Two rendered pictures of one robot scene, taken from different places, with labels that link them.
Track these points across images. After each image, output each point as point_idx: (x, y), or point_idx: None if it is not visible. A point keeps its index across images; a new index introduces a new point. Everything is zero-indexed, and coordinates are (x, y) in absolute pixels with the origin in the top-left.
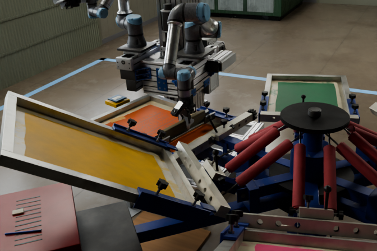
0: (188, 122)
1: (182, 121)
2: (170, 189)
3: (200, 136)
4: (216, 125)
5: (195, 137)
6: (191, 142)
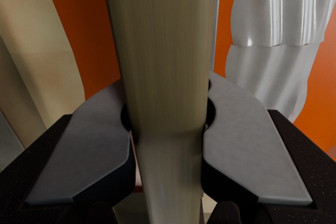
0: (61, 120)
1: (132, 75)
2: None
3: (87, 95)
4: (131, 199)
5: (92, 69)
6: None
